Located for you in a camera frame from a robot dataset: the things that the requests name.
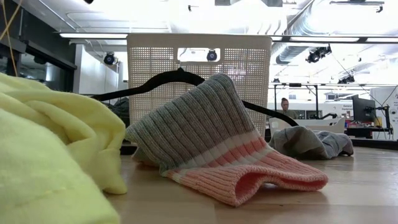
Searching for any black computer monitor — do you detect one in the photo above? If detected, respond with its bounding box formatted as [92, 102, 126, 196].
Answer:
[352, 95, 377, 123]

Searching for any person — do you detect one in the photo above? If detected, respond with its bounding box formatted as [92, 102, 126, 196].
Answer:
[277, 97, 299, 121]

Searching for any ceiling light strip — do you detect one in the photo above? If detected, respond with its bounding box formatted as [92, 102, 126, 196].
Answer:
[58, 32, 129, 40]
[270, 35, 398, 44]

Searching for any silver ventilation duct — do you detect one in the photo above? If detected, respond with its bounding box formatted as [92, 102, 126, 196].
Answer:
[275, 6, 340, 65]

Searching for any large white laundry basket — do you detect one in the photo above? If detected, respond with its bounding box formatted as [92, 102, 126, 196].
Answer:
[126, 33, 273, 147]

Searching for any black clothes hanger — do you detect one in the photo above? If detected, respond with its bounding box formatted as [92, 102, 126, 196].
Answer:
[90, 67, 299, 156]

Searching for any yellow cloth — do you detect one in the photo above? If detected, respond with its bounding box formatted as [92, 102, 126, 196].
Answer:
[0, 73, 128, 224]

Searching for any grey sock with pink cuff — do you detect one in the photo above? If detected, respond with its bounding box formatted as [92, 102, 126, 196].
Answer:
[124, 73, 330, 208]

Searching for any small grey sock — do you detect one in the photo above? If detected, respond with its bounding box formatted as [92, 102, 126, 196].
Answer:
[269, 126, 354, 161]

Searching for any yellow cable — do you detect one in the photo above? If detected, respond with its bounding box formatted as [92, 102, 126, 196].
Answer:
[0, 0, 24, 77]

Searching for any black rig frame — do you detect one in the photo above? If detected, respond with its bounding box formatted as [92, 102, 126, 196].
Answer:
[351, 138, 398, 151]

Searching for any black metal rack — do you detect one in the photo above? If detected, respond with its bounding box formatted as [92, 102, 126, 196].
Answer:
[272, 82, 398, 121]

